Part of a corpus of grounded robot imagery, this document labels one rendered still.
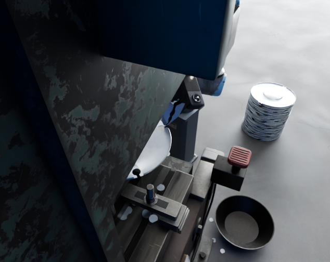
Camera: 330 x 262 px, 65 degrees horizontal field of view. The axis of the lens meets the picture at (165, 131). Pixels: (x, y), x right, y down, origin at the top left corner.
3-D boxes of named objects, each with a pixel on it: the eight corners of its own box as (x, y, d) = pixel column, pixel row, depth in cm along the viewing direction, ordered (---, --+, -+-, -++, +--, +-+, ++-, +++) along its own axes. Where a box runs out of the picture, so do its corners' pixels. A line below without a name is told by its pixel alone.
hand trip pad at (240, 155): (228, 160, 82) (232, 143, 77) (247, 166, 80) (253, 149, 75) (222, 177, 77) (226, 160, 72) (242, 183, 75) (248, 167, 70)
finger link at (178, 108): (167, 116, 84) (176, 91, 79) (175, 127, 80) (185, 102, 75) (159, 116, 82) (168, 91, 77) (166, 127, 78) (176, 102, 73)
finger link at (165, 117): (159, 116, 82) (167, 91, 77) (166, 127, 78) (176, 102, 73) (150, 116, 81) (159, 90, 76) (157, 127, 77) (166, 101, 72)
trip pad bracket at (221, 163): (210, 187, 94) (217, 151, 80) (237, 197, 91) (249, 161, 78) (205, 200, 90) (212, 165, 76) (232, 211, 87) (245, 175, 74)
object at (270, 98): (241, 93, 176) (242, 92, 175) (266, 78, 189) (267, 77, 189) (279, 113, 159) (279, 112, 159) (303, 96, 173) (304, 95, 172)
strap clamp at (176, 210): (131, 191, 71) (128, 167, 64) (189, 213, 66) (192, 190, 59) (120, 208, 67) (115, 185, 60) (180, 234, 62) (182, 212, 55)
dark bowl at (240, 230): (221, 194, 152) (223, 187, 147) (274, 213, 143) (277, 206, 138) (205, 240, 132) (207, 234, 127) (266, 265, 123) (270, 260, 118)
